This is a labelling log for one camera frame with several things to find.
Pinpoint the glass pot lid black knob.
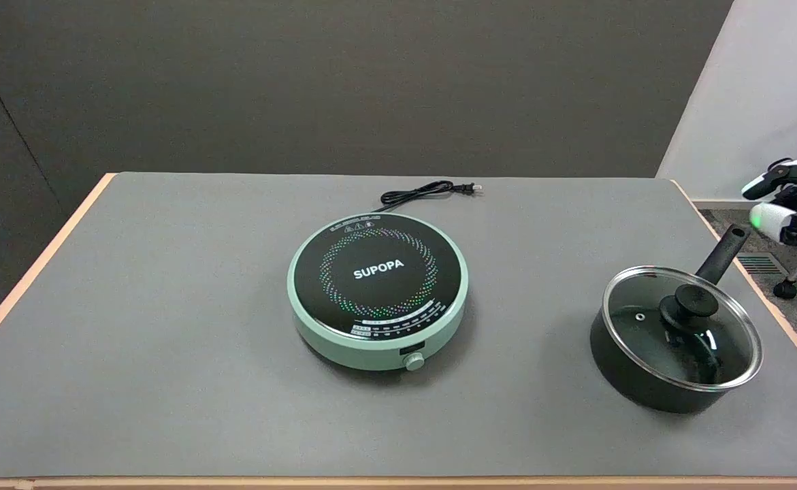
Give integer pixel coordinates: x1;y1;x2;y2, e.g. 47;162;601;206
602;265;764;390

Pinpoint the black saucepan with handle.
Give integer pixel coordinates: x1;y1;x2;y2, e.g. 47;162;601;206
589;225;764;414

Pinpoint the grey floor vent grille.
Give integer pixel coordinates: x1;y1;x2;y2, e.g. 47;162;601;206
737;253;790;276

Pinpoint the green round induction cooker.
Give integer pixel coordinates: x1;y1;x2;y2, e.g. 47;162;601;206
287;212;470;372

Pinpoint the grey table mat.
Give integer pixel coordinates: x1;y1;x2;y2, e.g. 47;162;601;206
0;171;797;478

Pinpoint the black power cable with plug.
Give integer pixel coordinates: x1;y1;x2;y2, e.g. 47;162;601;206
371;180;483;214

